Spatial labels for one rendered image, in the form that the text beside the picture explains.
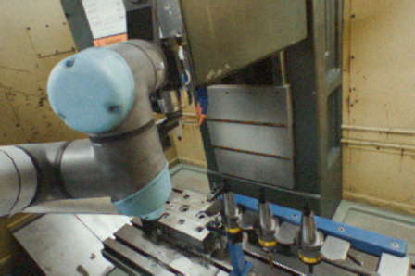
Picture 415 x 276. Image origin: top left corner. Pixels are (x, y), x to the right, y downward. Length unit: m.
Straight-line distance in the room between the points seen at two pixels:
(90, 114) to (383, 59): 1.37
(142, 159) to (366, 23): 1.31
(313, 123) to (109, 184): 1.05
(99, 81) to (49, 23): 1.66
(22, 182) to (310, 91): 1.08
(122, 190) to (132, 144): 0.06
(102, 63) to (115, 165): 0.11
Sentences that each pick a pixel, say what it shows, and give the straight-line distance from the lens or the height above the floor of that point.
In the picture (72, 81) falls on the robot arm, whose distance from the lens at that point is 0.28.
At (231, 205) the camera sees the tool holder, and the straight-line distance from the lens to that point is 0.79.
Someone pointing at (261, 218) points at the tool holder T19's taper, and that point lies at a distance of 0.74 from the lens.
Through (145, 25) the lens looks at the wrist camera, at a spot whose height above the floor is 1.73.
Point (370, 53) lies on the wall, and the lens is 1.52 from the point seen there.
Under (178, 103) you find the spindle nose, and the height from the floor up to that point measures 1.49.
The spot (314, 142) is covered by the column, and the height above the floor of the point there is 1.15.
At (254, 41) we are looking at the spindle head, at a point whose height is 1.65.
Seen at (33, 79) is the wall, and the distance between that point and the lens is 1.84.
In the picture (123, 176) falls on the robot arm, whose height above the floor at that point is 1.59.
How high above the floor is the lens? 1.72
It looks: 23 degrees down
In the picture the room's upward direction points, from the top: 11 degrees counter-clockwise
